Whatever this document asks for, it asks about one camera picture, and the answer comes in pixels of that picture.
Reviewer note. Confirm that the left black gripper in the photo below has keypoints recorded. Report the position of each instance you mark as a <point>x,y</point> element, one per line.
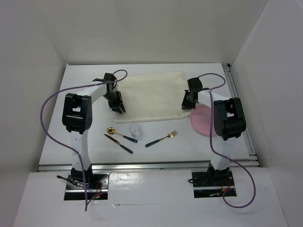
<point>114,106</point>

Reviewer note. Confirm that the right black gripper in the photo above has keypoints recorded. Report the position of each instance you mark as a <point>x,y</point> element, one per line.
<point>185,105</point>

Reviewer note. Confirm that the cream cloth placemat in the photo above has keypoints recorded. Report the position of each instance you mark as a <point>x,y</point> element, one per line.
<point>153,97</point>

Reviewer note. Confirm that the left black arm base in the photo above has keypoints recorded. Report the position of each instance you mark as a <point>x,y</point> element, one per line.
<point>96,190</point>

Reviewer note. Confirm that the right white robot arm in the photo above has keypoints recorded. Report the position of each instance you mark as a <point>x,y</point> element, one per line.
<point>227,120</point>

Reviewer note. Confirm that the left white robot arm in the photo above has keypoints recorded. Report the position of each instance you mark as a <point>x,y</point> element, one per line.
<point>77,118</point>

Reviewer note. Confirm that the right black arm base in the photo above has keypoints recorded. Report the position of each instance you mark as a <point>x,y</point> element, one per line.
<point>206,187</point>

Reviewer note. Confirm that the pink plate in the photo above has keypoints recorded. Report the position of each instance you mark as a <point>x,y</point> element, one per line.
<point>200,119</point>

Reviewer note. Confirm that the clear glass cup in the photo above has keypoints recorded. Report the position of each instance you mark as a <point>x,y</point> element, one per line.
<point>136,131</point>

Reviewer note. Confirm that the gold spoon green handle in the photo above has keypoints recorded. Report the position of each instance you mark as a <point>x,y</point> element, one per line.
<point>112,131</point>

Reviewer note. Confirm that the gold fork green handle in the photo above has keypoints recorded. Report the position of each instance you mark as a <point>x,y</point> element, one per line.
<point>170,135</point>

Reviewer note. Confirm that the gold knife green handle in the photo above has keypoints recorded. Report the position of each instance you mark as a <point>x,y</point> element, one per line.
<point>119,144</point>

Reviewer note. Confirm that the front aluminium rail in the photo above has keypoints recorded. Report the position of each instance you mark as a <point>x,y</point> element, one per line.
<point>148,166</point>

